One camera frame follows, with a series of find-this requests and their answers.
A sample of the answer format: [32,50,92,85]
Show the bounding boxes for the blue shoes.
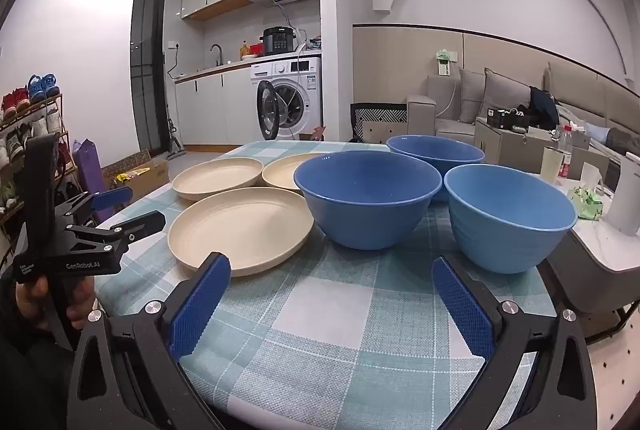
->
[27,74,61,104]

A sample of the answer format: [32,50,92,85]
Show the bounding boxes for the beige round plate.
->
[261,153,331,197]
[171,157,264,202]
[170,187,316,278]

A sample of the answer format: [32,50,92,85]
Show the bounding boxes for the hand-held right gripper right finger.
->
[431,254,598,430]

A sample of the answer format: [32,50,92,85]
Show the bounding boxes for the beige cup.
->
[540,147,566,183]

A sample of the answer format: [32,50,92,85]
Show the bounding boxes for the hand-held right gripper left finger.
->
[66,251,232,430]

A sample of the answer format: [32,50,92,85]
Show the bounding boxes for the printed cardboard box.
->
[102,149,171,203]

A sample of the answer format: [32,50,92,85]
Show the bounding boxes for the black white patterned rug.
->
[350,103,408,143]

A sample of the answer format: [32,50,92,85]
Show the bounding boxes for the dark clothing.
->
[529,86,561,129]

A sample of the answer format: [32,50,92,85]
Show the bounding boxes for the white electric kettle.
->
[602,151,640,236]

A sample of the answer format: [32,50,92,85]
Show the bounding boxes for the clear plastic bottle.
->
[557,125,576,178]

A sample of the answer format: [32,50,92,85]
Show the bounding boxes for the teal checked tablecloth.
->
[95,140,558,430]

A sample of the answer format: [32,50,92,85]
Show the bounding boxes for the beige low cabinet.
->
[474,115,611,176]

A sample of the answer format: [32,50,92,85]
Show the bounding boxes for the purple bag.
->
[72,139,108,211]

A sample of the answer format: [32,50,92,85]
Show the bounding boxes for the wooden shoe rack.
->
[0,93,81,231]

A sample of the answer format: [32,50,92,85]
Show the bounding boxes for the green tissue pack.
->
[567,163,613,220]

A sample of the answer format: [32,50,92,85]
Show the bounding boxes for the white wall device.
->
[435,49,458,76]

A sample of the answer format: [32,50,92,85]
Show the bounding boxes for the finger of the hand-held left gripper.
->
[52,187,133,225]
[64,210,167,256]

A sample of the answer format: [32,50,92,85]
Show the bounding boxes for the red shoes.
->
[1,86,31,113]

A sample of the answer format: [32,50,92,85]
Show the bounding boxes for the black box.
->
[487,107,531,133]

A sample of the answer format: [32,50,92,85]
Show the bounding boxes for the blue bowl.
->
[443,164,578,274]
[293,151,443,251]
[386,135,486,203]

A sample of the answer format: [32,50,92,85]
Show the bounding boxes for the grey sofa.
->
[406,60,640,141]

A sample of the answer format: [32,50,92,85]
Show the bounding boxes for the white washing machine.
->
[250,55,323,142]

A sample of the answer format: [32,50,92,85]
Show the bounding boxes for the white marble side table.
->
[545,170,640,316]

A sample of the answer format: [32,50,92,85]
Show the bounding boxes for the grey cushion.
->
[480,68,531,121]
[457,68,486,121]

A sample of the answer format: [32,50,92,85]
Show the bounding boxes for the yellow snack packets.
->
[115,167,151,183]

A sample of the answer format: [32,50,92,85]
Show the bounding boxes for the black pressure cooker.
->
[261,26,293,57]

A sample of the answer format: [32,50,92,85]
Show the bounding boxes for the person's left hand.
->
[15,279,101,333]

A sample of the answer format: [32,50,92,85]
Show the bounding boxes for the white lower kitchen cabinets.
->
[174,60,261,148]

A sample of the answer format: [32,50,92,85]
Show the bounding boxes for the dark glass door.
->
[131,0,168,156]

